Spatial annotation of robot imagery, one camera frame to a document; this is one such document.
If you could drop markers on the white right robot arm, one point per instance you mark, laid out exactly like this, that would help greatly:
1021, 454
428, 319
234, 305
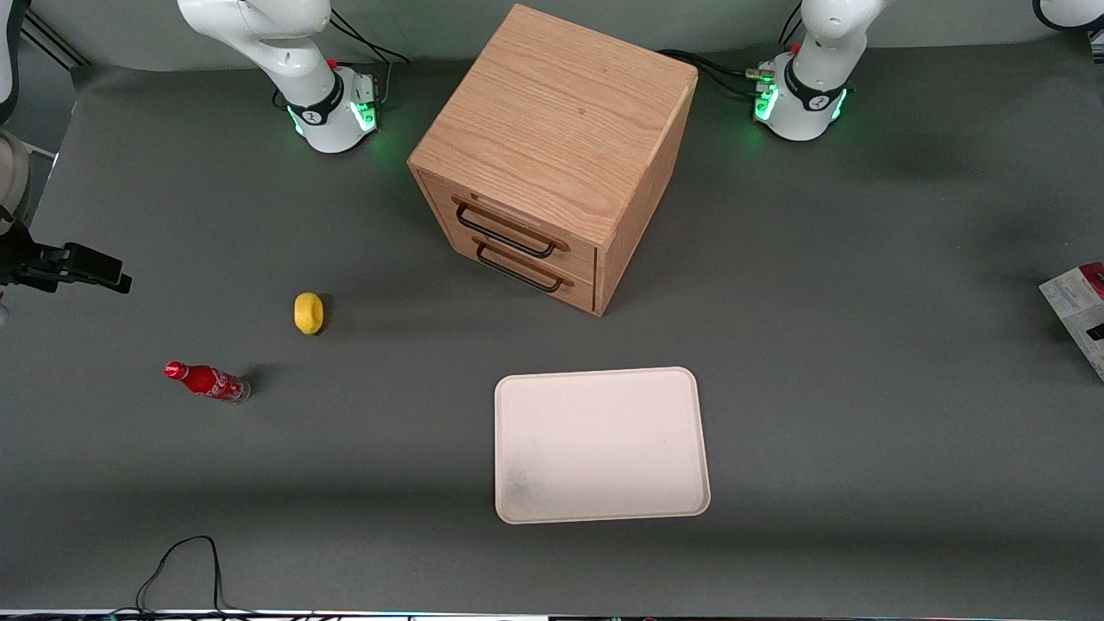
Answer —
285, 52

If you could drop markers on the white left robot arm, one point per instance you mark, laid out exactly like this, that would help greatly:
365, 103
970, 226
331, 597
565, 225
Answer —
815, 60

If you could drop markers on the red cola bottle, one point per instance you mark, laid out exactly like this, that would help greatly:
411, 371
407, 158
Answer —
207, 380

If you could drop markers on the white plastic tray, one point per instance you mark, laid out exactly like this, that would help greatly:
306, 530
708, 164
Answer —
599, 444

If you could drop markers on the wooden drawer cabinet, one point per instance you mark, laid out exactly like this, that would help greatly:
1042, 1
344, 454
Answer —
552, 129

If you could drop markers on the dark grey table mat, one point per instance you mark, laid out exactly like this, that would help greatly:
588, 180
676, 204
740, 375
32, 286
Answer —
862, 388

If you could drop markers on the red cookie box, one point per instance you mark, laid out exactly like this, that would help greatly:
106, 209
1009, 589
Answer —
1076, 306

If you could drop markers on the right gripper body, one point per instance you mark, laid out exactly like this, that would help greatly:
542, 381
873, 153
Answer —
19, 260

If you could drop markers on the yellow lemon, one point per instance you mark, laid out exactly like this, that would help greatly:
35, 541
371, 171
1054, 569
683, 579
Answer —
308, 312

